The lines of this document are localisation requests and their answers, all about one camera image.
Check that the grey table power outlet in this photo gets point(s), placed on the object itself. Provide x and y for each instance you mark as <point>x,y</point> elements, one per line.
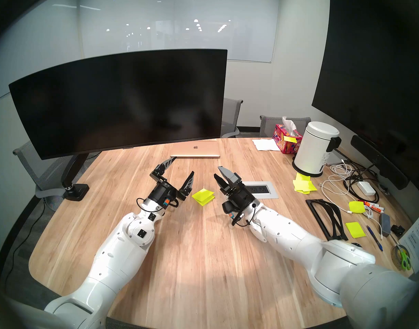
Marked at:
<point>264,190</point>

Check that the white paper napkin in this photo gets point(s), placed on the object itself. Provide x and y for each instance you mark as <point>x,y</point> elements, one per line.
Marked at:
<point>266,145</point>

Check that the small yellow sticky note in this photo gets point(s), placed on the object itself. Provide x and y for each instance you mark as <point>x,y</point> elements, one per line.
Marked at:
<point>290,139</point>

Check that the crumpled yellow sticky note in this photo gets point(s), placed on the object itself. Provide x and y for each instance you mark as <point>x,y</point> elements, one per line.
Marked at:
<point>356,207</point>

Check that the flat yellow sticky note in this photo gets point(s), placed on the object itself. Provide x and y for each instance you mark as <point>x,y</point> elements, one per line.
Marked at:
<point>355,230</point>

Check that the rose gold laptop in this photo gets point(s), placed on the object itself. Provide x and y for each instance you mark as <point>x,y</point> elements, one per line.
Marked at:
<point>195,149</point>

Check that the red white marker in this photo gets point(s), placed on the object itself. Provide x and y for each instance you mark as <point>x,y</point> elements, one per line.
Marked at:
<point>372,205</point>

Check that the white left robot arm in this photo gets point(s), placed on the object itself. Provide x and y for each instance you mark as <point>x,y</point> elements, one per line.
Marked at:
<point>120,249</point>

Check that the white box device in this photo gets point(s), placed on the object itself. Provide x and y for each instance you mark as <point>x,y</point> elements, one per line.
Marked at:
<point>334,157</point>

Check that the curved black monitor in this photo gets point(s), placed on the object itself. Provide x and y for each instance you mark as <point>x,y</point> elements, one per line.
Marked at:
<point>120,102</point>

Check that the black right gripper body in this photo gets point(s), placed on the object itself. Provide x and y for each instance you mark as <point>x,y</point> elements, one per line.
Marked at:
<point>242,196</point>

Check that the yellow sticky note pad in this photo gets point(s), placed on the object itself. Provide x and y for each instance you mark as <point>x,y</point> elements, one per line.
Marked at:
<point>202,196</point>

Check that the clear tape roll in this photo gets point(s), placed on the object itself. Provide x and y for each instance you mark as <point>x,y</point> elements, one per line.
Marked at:
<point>396,254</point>

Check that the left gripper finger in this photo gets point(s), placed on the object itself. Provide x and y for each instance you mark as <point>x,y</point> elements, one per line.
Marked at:
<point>188,185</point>
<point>164,166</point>

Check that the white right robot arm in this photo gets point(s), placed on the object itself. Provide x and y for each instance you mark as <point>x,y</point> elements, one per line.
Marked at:
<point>291,235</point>

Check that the black frame stand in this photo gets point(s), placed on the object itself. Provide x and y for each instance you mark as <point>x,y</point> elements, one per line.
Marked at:
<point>332,230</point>

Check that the small black clip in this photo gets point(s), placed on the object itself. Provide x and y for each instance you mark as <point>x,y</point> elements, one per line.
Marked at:
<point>397,230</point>

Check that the grey rectangular block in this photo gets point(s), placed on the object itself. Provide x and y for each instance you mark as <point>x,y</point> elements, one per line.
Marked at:
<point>384,224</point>

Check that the colourful floral tissue box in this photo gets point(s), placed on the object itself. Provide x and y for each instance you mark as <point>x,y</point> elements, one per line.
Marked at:
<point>284,142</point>

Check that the large black wall television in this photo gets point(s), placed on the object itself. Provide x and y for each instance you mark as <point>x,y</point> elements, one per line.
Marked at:
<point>373,74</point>

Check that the white power adapter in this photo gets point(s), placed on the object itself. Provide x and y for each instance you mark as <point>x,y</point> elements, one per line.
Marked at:
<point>366,188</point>

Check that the white cylindrical trash bin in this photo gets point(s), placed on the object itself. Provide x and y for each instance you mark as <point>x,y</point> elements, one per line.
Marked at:
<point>314,150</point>

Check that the white printed paper sheet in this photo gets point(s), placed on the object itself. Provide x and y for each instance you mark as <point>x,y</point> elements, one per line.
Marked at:
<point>418,239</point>

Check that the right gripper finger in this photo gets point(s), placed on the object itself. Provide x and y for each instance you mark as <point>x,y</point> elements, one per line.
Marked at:
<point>219,184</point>
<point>230,174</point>

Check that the loose yellow sticky note pile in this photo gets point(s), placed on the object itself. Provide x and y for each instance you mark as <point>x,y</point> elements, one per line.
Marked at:
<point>304,186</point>

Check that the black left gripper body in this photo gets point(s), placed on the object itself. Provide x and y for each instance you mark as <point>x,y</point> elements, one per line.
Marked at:
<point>163,193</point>

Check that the glass wall whiteboard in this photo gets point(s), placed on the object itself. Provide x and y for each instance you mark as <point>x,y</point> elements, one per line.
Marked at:
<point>161,23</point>

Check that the blue pen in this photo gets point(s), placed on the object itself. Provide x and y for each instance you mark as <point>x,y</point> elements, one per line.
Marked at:
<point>374,238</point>

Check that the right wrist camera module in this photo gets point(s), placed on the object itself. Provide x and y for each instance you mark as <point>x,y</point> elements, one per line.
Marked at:
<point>229,207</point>

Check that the black video sound bar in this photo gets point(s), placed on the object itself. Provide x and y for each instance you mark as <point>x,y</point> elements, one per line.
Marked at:
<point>377,160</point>

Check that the white tissue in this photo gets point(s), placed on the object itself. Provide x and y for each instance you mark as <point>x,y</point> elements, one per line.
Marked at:
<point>289,124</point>

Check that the grey mesh office chair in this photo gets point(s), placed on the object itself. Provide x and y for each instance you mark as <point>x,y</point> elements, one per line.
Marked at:
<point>269,126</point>
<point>230,116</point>
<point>28,163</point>

